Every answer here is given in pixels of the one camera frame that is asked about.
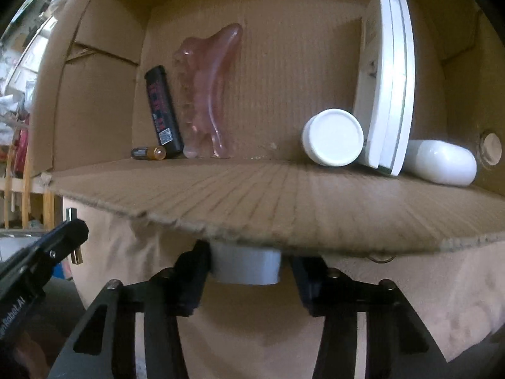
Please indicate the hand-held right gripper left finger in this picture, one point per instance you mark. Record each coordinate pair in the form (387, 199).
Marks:
(193, 284)

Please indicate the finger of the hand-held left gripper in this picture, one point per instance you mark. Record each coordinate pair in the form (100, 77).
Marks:
(47, 250)

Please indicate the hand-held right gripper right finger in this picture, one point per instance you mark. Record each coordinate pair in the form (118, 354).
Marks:
(305, 288)

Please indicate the white cylindrical object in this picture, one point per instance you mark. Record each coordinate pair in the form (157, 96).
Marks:
(246, 264)

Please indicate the black and gold battery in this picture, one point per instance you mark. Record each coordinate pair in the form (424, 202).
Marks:
(148, 152)

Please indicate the small white jar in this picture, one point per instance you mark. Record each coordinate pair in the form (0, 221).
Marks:
(333, 138)

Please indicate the black lighter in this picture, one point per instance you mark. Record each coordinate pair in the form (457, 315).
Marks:
(162, 110)

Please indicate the cardboard box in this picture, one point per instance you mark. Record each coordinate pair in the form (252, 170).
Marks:
(276, 106)

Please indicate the white rounded power bank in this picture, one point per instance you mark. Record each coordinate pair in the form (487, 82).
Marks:
(442, 162)

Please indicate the pink ridged translucent toy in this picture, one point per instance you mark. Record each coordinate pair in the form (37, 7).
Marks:
(209, 90)

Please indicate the white square device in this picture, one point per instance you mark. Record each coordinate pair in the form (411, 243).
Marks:
(388, 87)

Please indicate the yellow wooden rack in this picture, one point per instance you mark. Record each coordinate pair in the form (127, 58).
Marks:
(27, 201)

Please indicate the beige bed cover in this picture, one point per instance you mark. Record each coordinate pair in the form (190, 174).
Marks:
(252, 331)

